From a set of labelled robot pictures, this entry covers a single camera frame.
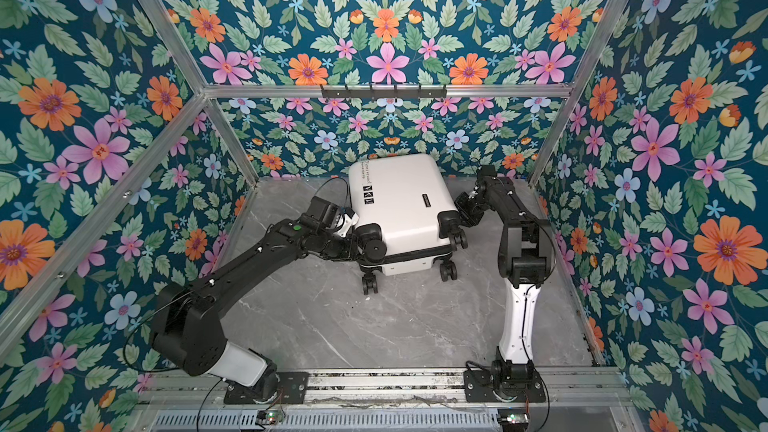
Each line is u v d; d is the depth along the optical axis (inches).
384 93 36.6
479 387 29.0
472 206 34.0
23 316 19.4
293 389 28.9
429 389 29.5
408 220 31.6
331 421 30.2
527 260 23.1
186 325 17.0
